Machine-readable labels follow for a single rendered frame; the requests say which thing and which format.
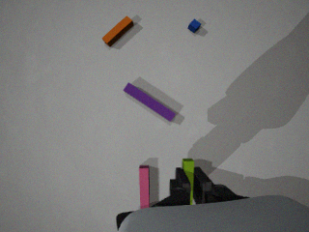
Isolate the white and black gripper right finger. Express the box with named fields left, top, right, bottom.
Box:
left=193, top=167, right=250, bottom=204

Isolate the lime green rod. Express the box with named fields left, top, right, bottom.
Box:
left=183, top=159, right=194, bottom=205

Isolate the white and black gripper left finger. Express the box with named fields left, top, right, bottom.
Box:
left=116, top=167, right=191, bottom=230

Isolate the small blue cube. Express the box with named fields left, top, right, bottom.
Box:
left=187, top=18, right=201, bottom=33

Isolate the orange rod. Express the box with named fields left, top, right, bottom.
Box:
left=102, top=16, right=133, bottom=47

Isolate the pink rod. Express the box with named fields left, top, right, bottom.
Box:
left=139, top=165, right=150, bottom=209

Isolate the purple rod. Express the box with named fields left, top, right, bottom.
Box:
left=124, top=83, right=176, bottom=122

